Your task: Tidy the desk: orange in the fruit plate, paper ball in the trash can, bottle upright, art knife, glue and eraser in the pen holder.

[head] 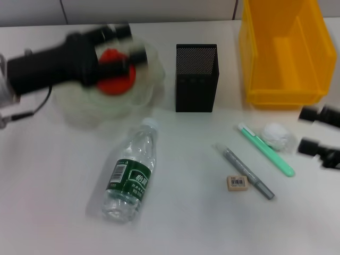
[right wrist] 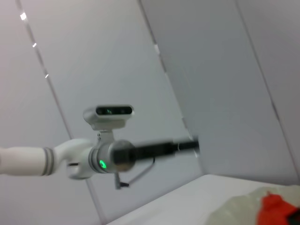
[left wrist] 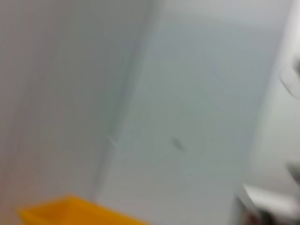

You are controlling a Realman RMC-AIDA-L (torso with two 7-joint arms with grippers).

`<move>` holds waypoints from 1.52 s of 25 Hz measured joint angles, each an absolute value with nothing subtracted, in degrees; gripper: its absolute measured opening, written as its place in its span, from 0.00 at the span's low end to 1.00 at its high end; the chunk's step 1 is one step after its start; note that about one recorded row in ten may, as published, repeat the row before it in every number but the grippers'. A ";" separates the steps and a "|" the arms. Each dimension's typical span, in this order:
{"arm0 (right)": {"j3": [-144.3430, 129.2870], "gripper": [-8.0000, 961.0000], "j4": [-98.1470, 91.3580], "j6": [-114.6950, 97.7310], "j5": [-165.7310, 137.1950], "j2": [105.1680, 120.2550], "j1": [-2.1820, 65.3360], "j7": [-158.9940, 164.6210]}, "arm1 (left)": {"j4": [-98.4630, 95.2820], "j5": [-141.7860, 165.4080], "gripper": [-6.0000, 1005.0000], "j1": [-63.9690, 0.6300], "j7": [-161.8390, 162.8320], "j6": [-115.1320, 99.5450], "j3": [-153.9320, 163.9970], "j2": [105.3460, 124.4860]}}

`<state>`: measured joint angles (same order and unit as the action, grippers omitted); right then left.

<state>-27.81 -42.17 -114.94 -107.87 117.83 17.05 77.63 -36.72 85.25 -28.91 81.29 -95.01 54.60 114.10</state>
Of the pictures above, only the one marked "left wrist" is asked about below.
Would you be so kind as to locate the white backdrop board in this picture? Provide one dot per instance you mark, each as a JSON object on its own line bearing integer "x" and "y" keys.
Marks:
{"x": 187, "y": 93}

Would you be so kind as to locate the yellow plastic storage bin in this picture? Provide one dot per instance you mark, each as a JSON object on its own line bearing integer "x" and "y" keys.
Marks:
{"x": 70, "y": 211}

